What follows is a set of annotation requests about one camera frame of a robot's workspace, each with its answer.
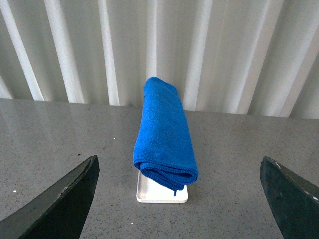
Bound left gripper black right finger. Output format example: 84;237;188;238
260;156;319;239

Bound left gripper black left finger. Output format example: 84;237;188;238
0;155;99;239

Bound blue microfiber cloth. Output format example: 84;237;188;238
133;77;199;192

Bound white towel rack, wooden bars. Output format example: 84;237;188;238
136;171;188;204

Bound white pleated curtain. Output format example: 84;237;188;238
0;0;319;119

